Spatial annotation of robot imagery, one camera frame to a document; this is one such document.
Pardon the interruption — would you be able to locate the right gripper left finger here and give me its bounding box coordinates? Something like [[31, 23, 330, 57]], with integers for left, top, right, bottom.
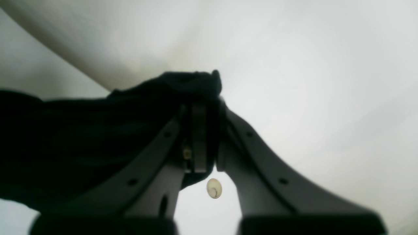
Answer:
[[30, 102, 208, 235]]

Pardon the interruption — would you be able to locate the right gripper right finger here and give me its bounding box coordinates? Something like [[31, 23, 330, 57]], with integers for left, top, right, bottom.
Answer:
[[216, 100, 387, 235]]

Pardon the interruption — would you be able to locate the black T-shirt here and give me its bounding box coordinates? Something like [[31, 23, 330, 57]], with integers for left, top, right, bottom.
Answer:
[[0, 70, 222, 211]]

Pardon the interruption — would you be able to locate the left table cable grommet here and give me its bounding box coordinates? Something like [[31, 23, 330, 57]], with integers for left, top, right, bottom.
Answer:
[[206, 178, 222, 199]]

